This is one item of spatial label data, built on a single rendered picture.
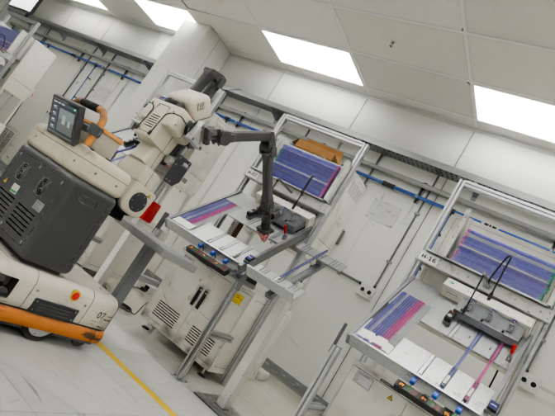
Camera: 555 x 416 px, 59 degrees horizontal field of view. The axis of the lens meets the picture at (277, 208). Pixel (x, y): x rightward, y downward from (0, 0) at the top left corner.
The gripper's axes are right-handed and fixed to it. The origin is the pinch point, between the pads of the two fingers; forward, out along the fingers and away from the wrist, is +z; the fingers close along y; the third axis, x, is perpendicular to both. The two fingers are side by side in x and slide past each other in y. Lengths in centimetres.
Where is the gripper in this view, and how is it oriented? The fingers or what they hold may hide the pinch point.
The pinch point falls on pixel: (263, 240)
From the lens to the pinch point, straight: 311.9
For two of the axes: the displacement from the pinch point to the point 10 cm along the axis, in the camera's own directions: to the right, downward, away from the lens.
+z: -1.2, 8.8, 4.6
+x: -6.5, 2.8, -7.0
